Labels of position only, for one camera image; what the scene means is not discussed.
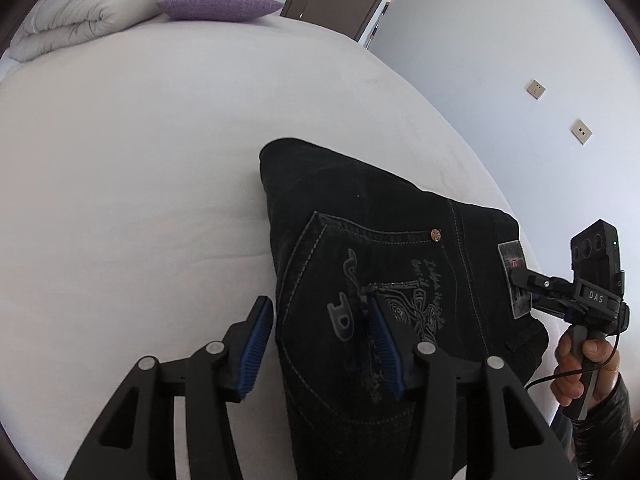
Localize black denim pants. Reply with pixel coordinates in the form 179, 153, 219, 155
259, 138, 550, 480

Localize black cable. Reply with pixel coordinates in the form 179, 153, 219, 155
524, 327, 626, 390

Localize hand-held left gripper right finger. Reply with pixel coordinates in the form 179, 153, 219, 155
367, 297, 576, 480

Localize folded beige duvet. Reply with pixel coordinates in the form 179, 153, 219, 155
9, 0, 189, 64

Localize purple pillow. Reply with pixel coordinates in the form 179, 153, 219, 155
157, 0, 284, 23

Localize person's right forearm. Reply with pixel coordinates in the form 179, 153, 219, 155
570, 374, 638, 480

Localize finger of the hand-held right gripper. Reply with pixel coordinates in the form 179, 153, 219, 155
511, 269, 576, 302
530, 296, 571, 322

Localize person's right hand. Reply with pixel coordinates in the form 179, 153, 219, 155
551, 330, 621, 408

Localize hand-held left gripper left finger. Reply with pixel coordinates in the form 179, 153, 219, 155
65, 296, 274, 480

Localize white bed mattress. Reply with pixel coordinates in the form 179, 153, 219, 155
0, 10, 551, 480

